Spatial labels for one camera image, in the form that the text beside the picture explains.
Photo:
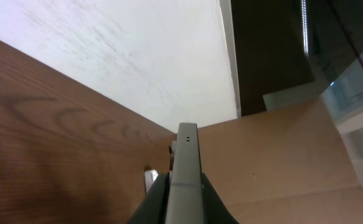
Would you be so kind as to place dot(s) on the white power strip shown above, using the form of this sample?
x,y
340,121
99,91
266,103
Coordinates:
x,y
149,178

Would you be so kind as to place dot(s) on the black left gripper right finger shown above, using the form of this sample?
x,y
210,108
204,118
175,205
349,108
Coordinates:
x,y
216,211

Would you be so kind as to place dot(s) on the bronze Galaxy smartphone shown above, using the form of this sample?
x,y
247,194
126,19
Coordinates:
x,y
185,199

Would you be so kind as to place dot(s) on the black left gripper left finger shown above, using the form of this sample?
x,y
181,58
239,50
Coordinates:
x,y
152,210

